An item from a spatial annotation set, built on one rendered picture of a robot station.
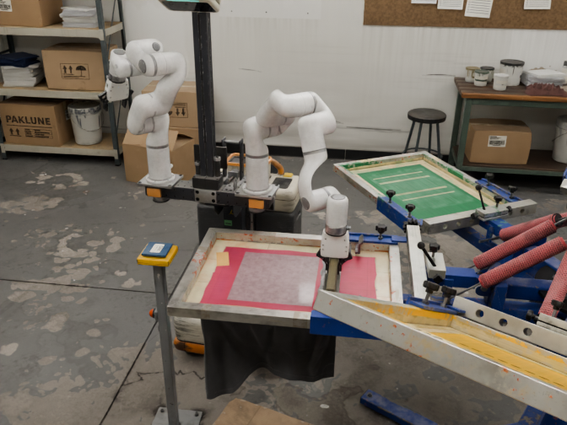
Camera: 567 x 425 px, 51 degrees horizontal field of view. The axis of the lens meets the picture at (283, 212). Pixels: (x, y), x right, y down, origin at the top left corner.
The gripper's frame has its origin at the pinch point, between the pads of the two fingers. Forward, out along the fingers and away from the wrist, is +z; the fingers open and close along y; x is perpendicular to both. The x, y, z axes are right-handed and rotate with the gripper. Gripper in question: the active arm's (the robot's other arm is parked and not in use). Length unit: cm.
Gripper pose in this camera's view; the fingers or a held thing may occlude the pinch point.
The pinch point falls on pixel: (333, 267)
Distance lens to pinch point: 220.5
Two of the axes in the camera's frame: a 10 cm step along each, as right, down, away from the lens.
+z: -0.1, 9.0, 4.5
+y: -9.9, -0.7, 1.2
